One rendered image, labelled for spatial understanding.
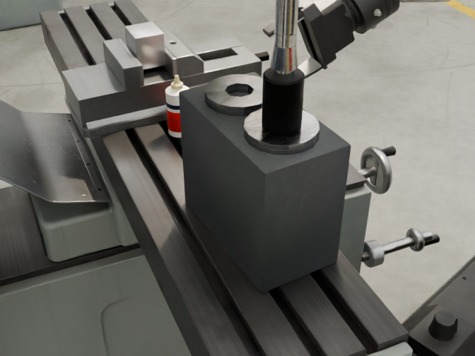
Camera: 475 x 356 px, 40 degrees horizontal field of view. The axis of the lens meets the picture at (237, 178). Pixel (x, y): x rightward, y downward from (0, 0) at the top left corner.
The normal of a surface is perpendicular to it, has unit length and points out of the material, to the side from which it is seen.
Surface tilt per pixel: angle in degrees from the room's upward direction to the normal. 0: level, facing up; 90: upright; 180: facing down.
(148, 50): 90
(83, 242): 90
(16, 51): 0
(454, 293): 0
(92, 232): 90
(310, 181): 90
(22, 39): 0
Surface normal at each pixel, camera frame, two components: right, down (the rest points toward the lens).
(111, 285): 0.40, 0.54
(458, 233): 0.00, -0.81
